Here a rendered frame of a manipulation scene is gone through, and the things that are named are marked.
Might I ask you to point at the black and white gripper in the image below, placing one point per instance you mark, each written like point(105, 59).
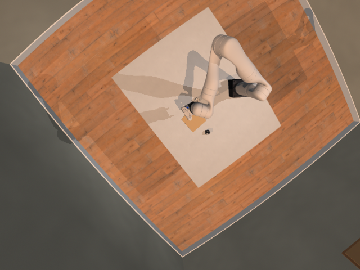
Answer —
point(188, 111)

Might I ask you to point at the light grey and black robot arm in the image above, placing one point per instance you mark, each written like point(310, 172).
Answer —
point(229, 48)

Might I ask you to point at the orange square mat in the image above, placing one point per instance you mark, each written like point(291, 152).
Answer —
point(194, 123)

